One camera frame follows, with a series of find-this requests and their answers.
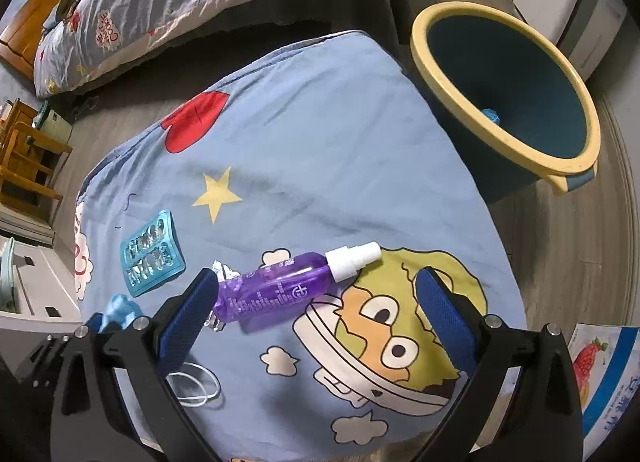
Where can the white drawer cabinet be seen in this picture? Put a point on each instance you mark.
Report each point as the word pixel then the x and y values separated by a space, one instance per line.
pixel 45 282

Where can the blue face mask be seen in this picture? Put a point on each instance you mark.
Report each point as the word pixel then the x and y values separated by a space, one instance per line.
pixel 120 311

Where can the white air purifier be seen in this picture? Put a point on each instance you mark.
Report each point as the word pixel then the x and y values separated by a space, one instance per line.
pixel 570 2

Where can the blue cartoon printed blanket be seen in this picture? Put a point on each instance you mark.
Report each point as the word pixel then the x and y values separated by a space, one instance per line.
pixel 200 2

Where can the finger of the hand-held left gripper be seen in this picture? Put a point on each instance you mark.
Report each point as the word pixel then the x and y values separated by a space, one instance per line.
pixel 47 357

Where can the wooden chair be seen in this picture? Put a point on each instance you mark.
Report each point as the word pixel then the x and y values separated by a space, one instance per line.
pixel 27 162

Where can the pale green box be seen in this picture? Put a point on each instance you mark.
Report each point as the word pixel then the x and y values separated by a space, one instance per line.
pixel 55 125

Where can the teal blister tray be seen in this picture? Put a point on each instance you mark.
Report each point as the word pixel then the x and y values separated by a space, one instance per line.
pixel 150 252

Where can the printed cardboard box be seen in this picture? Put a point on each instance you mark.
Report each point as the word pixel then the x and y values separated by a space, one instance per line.
pixel 615 382

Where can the wooden headboard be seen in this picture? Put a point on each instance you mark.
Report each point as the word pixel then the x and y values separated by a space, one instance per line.
pixel 45 12

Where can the purple spray bottle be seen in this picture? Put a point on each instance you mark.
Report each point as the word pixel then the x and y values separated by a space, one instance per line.
pixel 280 287

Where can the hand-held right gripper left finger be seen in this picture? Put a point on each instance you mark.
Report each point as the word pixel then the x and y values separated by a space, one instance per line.
pixel 185 317

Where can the mint green container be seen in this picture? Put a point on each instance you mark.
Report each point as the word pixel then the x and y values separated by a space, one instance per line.
pixel 7 277

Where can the grey bed sheet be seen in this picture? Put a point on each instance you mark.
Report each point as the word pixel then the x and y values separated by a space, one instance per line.
pixel 320 7

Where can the blue bin with yellow rim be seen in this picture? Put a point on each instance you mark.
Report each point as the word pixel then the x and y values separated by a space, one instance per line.
pixel 500 67

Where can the light blue crumpled cloth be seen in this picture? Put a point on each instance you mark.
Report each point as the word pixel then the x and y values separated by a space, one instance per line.
pixel 491 115

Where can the blue cartoon cloth table cover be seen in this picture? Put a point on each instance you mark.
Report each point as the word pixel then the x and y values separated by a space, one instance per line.
pixel 300 142

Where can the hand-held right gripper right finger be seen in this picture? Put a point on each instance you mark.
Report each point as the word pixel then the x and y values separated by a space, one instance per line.
pixel 445 322

